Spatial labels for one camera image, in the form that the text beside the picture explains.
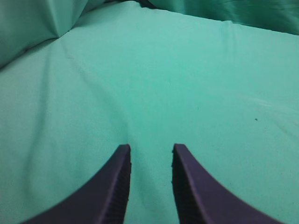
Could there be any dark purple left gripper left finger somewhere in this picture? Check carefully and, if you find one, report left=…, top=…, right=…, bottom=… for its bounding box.
left=26, top=144, right=131, bottom=224

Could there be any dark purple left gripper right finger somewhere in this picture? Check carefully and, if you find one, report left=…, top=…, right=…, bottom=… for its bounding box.
left=171, top=144, right=279, bottom=224

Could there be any green table cloth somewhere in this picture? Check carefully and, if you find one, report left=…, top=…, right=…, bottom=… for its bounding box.
left=0, top=1, right=299, bottom=224

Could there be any green backdrop curtain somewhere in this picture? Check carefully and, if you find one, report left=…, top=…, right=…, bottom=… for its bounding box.
left=0, top=0, right=299, bottom=67

